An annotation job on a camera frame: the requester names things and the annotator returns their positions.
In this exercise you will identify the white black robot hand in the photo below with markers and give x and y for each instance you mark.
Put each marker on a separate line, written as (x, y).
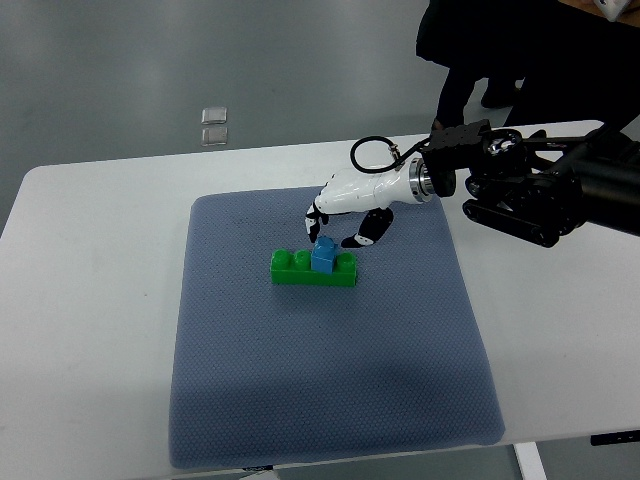
(352, 191)

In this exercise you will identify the blue toy block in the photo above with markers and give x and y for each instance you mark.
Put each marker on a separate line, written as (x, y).
(323, 255)

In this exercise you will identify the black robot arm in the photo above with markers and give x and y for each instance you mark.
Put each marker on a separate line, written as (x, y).
(539, 188)

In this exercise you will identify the green four-stud toy block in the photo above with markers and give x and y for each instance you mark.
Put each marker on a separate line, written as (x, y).
(294, 268)

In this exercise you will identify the lower metal floor plate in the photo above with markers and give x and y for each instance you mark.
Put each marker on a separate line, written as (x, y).
(214, 136)

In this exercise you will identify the metal floor plate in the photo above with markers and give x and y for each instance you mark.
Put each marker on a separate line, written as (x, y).
(214, 136)
(214, 115)

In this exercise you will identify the upper metal floor plate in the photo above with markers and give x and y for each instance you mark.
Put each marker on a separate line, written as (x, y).
(214, 115)

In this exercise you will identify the blue-grey textured mat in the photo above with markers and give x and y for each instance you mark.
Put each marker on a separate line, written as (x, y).
(269, 374)

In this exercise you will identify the white table leg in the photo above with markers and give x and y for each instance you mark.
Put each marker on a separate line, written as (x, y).
(529, 461)

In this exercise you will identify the black table control panel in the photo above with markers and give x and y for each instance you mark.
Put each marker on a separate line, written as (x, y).
(614, 438)

